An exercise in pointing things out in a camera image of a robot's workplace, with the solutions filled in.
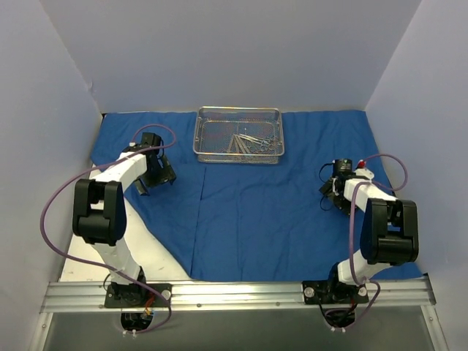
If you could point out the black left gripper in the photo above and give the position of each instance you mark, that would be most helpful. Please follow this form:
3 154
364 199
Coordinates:
161 175

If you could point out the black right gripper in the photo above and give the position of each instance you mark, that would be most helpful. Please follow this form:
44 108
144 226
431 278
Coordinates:
330 191

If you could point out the blue surgical wrap cloth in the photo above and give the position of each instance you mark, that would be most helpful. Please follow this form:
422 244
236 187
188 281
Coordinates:
241 223

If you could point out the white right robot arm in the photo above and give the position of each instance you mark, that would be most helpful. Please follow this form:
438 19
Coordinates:
383 229

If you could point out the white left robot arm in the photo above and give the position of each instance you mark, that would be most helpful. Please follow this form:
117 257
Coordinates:
99 214

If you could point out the steel surgical scissors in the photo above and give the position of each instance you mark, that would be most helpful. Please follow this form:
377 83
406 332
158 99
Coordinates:
266 144

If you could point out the steel forceps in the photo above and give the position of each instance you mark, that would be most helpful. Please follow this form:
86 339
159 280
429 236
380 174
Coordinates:
261 141

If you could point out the steel wire mesh basket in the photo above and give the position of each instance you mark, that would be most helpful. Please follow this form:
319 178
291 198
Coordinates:
214 127

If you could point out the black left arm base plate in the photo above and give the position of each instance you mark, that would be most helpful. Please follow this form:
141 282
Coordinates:
120 296

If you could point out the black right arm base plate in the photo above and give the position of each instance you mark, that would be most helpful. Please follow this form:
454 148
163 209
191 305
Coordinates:
326 292

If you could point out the aluminium front rail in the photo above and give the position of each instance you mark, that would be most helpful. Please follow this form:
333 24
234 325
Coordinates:
186 296

